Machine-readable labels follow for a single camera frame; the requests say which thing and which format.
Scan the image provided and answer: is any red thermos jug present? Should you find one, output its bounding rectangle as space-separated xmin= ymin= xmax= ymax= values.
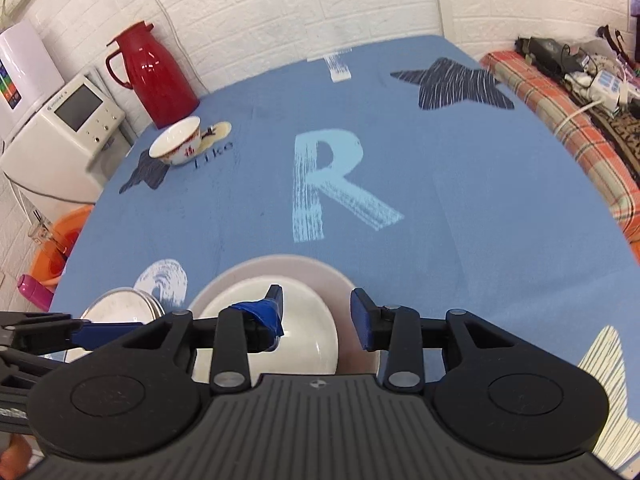
xmin=105 ymin=21 xmax=201 ymax=130

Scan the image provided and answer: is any pink bottle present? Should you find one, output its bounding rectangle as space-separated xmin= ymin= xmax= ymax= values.
xmin=16 ymin=274 xmax=53 ymax=311

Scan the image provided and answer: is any white appliance with screen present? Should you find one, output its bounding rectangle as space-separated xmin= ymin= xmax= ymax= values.
xmin=0 ymin=74 xmax=133 ymax=221

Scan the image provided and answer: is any white plate blue rim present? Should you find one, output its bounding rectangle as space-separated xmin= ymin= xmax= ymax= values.
xmin=67 ymin=287 xmax=160 ymax=363

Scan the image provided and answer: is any glass jar with sticks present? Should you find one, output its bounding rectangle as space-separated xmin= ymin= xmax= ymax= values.
xmin=27 ymin=220 xmax=68 ymax=261

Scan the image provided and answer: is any white bowl red pattern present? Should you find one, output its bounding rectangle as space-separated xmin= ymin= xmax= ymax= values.
xmin=149 ymin=116 xmax=202 ymax=166

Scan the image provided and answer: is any white water purifier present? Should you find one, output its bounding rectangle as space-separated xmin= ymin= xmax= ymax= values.
xmin=0 ymin=21 xmax=66 ymax=133

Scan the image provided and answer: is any black device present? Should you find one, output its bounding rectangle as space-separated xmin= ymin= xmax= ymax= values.
xmin=517 ymin=36 xmax=586 ymax=73

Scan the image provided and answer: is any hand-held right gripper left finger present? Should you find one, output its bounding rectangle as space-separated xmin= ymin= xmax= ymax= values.
xmin=120 ymin=284 xmax=287 ymax=395

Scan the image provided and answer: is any dark patterned mat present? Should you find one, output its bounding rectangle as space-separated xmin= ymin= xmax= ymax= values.
xmin=590 ymin=110 xmax=640 ymax=171

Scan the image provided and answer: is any white power strip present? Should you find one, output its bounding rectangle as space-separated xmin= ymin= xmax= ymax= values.
xmin=587 ymin=70 xmax=626 ymax=106

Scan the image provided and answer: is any blue printed tablecloth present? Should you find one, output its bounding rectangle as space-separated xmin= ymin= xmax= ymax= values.
xmin=50 ymin=34 xmax=640 ymax=471

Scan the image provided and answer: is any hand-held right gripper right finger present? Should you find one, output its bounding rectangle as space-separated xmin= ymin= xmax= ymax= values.
xmin=349 ymin=287 xmax=518 ymax=395

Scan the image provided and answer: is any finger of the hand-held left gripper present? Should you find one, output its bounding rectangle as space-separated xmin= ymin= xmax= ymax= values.
xmin=0 ymin=311 xmax=147 ymax=352
xmin=0 ymin=345 xmax=66 ymax=392

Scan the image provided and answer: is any orange plastic basin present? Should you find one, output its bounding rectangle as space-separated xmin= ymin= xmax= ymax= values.
xmin=31 ymin=205 xmax=96 ymax=291

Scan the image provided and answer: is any large white bowl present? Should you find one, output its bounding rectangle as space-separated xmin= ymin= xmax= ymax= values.
xmin=189 ymin=254 xmax=382 ymax=377

